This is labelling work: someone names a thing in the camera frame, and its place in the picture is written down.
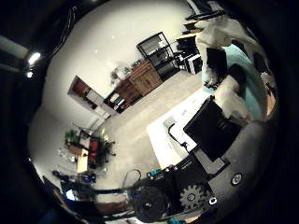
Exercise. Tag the bright ceiling light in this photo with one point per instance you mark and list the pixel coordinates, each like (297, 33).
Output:
(34, 58)

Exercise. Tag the teal plush whale toy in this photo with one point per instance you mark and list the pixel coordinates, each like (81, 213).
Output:
(252, 93)

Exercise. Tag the white box appliance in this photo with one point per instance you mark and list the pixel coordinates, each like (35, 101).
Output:
(194, 63)

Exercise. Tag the wooden cabinet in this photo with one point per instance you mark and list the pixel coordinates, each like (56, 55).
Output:
(141, 79)

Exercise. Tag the red cart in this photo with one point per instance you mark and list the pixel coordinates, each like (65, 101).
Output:
(93, 151)

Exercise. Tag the black metal shelf rack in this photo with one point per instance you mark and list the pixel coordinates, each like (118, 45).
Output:
(159, 54)

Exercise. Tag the green potted plant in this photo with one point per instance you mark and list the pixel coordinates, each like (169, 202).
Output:
(119, 74)

